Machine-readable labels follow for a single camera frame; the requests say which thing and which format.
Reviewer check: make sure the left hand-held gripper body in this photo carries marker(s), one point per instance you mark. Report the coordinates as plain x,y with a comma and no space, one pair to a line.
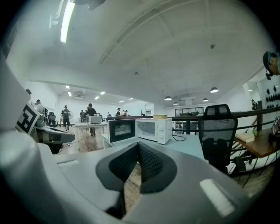
27,119

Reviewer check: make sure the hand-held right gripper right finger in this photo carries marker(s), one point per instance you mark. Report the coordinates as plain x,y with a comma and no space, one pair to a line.
157,168

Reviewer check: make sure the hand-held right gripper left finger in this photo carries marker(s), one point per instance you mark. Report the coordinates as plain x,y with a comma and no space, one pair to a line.
113,166

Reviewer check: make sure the black mesh office chair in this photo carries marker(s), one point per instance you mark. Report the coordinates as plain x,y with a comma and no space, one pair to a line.
52,119
218,131

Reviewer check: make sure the standing fan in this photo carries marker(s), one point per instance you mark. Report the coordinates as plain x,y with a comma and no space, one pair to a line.
70,113

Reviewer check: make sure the long checkered table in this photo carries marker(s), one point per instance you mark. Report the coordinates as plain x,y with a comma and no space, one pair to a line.
92,125

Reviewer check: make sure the row of ceiling light panels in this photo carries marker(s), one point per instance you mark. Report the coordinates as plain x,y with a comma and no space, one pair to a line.
67,86

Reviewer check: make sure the tan paper bowl with lid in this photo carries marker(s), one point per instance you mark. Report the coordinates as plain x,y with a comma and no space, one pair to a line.
160,116

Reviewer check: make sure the cream book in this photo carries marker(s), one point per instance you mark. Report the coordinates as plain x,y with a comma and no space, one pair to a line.
245,137

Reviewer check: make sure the fluorescent ceiling tube light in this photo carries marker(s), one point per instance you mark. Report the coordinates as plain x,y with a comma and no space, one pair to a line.
66,24

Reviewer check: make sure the wooden desk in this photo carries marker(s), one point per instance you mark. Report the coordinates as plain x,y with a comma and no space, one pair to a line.
260,146

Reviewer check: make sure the black metal railing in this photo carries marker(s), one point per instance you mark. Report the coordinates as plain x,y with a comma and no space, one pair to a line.
247,113

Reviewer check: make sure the black items on wall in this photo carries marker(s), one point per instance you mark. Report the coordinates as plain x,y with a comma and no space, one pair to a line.
273,98

